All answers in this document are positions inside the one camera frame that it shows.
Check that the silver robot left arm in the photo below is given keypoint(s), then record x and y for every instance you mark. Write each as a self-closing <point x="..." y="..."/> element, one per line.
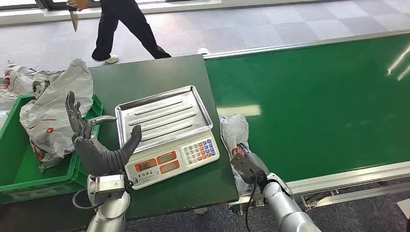
<point x="107" y="217"/>

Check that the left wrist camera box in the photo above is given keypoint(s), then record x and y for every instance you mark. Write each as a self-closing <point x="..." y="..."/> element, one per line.
<point x="107" y="188"/>

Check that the grey table foot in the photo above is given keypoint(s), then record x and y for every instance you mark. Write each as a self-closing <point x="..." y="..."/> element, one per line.
<point x="200" y="210"/>

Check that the grey handheld item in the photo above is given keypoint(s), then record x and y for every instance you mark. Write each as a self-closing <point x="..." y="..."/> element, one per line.
<point x="74" y="20"/>

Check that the white paper sheet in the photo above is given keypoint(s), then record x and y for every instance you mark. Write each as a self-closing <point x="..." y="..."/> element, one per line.
<point x="405" y="208"/>

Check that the person's hand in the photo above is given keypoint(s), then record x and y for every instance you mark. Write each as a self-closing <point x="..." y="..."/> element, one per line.
<point x="79" y="4"/>

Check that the person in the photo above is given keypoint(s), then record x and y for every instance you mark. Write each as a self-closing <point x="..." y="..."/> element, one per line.
<point x="112" y="28"/>

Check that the crumpled grey plastic mailer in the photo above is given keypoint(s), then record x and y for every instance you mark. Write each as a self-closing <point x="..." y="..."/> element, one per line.
<point x="48" y="80"/>

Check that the white electronic weighing scale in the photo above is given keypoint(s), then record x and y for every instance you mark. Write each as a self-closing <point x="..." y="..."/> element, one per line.
<point x="166" y="115"/>

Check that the white plastic bag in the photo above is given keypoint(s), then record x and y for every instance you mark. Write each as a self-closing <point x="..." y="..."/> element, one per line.
<point x="3" y="119"/>
<point x="7" y="101"/>

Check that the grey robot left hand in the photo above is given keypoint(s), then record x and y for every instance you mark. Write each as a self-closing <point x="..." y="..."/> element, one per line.
<point x="96" y="157"/>

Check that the large grey plastic mailer package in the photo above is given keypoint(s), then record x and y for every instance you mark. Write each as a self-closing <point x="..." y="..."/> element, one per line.
<point x="54" y="105"/>

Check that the green plastic crate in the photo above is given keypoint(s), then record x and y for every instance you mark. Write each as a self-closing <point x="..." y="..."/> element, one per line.
<point x="19" y="166"/>

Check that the crumpled grey mailer red print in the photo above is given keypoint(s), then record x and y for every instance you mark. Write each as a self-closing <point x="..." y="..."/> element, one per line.
<point x="17" y="78"/>

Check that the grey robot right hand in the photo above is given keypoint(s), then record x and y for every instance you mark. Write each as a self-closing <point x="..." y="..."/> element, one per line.
<point x="245" y="168"/>

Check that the white round cap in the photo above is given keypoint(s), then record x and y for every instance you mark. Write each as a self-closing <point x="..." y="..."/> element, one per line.
<point x="203" y="51"/>

